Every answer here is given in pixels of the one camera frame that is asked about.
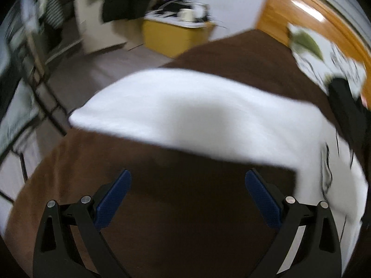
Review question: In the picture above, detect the brown bed blanket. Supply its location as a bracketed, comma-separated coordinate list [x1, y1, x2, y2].
[6, 30, 348, 278]

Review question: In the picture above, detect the white mug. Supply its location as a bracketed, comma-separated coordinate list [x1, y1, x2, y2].
[178, 8, 194, 21]

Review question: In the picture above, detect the yellow storage cabinet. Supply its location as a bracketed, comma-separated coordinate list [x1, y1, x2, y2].
[142, 17, 215, 58]

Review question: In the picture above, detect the wooden headboard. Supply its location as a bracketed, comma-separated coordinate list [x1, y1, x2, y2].
[256, 0, 371, 64]

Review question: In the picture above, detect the black cloth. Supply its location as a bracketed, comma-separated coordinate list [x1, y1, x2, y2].
[327, 77, 368, 154]

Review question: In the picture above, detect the white fluffy garment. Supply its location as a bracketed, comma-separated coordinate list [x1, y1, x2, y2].
[68, 68, 371, 255]

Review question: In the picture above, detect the white leaf-printed pillow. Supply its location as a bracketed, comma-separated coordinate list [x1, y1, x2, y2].
[287, 23, 368, 96]

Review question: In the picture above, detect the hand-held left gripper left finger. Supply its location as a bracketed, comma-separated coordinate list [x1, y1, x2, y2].
[33, 169, 132, 278]

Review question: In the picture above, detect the striped hanging cloth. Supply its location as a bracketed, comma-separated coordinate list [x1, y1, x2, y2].
[43, 0, 68, 28]

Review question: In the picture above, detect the black metal rack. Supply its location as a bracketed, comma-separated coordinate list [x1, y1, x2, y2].
[0, 26, 70, 203]

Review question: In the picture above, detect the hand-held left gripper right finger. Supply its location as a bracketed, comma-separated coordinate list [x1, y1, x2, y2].
[245, 167, 343, 278]

